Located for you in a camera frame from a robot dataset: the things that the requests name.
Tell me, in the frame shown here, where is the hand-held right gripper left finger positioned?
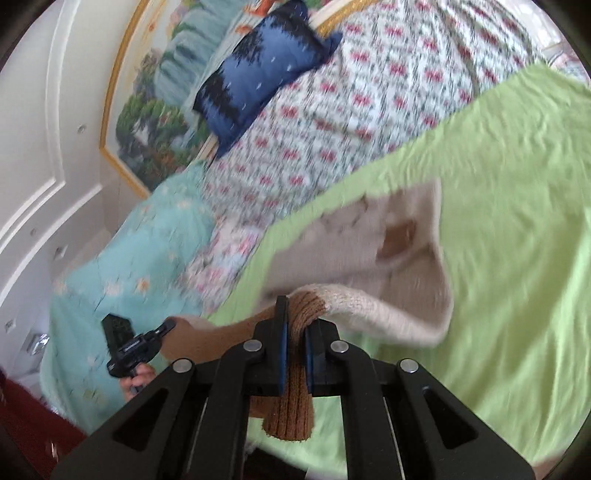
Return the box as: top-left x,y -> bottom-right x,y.
51,295 -> 290,480

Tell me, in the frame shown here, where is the gold framed landscape painting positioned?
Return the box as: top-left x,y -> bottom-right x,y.
99,0 -> 384,200

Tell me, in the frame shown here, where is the floral patterned bedsheet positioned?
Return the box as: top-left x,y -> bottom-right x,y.
182,0 -> 589,320

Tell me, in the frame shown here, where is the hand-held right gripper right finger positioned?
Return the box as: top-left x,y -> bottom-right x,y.
303,320 -> 533,480

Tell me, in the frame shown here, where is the dark blue printed pillow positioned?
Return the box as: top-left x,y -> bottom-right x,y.
191,0 -> 345,160

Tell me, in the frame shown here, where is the light green blanket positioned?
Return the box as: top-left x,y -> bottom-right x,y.
207,62 -> 591,477

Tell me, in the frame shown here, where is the person's left hand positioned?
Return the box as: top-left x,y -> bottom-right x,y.
120,364 -> 156,403

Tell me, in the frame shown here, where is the light blue floral quilt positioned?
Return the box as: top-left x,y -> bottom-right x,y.
39,161 -> 219,435

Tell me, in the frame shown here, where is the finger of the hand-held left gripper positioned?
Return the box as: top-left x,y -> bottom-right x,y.
142,320 -> 177,346

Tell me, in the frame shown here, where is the beige knitted sweater brown trim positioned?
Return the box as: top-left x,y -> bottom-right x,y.
163,178 -> 452,442

